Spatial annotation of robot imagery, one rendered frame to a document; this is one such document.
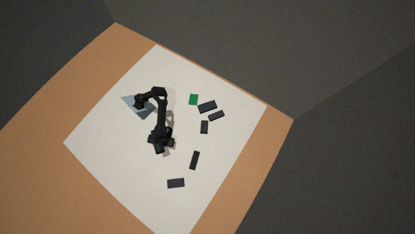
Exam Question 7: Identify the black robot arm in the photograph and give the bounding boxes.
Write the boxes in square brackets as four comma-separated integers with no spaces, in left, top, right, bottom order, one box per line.
[133,86,168,154]

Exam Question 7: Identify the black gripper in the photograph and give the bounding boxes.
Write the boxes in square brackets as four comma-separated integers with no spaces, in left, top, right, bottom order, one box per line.
[147,134,175,147]

